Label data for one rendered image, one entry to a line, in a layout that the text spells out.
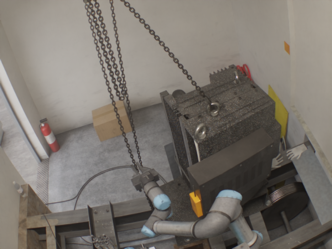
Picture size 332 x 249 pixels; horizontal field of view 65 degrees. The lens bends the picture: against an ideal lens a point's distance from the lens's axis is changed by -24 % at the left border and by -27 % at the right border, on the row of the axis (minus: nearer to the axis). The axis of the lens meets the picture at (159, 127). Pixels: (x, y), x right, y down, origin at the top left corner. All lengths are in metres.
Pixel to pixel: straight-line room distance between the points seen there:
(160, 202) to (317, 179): 1.47
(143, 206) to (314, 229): 1.43
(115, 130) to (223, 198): 2.81
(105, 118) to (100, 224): 1.80
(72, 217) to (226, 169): 1.51
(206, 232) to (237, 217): 0.17
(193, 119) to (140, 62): 2.42
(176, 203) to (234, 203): 0.86
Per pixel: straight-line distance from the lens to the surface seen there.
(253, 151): 1.59
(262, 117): 1.66
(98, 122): 3.96
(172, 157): 2.39
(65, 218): 2.67
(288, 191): 2.49
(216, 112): 1.59
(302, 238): 2.25
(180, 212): 2.11
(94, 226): 2.50
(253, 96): 1.69
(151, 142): 3.85
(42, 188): 3.98
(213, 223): 1.29
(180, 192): 2.21
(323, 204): 2.43
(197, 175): 1.52
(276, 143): 1.94
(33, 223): 2.82
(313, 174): 2.57
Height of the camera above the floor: 2.68
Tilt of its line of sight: 42 degrees down
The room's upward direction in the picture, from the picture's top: 16 degrees counter-clockwise
